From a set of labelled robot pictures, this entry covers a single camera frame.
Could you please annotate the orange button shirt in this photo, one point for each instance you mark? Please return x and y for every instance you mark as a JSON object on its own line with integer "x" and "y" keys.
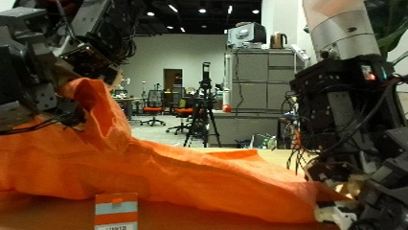
{"x": 178, "y": 179}

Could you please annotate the green bottle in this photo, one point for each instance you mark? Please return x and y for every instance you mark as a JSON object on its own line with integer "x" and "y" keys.
{"x": 271, "y": 142}

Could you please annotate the background work desk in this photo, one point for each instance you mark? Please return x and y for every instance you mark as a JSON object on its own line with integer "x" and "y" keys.
{"x": 122, "y": 100}

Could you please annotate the low grey cabinet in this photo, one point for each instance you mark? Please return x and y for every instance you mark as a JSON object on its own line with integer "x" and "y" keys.
{"x": 242, "y": 126}

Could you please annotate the orange seat office chair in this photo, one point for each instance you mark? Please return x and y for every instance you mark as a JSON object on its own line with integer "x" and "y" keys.
{"x": 182, "y": 111}
{"x": 153, "y": 109}

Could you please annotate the tall grey filing cabinet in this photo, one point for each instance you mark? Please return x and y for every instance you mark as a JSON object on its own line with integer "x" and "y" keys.
{"x": 259, "y": 83}

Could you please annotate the brown door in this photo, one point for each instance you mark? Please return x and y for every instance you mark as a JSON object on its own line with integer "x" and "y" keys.
{"x": 171, "y": 80}

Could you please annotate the white power strip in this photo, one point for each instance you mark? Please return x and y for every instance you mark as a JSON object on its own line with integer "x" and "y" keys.
{"x": 299, "y": 52}

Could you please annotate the red ball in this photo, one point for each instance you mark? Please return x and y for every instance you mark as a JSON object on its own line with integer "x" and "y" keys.
{"x": 226, "y": 108}

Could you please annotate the copper kettle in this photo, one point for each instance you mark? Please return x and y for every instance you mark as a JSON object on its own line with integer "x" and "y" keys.
{"x": 276, "y": 41}

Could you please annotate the green leafy plant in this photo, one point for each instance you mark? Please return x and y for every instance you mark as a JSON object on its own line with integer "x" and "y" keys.
{"x": 391, "y": 25}

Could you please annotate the grey boxy appliance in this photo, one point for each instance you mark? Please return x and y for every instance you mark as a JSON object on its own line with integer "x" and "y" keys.
{"x": 246, "y": 33}

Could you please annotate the orange and blue card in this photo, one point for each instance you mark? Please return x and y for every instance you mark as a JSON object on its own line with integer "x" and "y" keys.
{"x": 116, "y": 211}

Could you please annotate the black camera tripod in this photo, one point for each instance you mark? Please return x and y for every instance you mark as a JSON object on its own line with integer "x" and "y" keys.
{"x": 205, "y": 105}

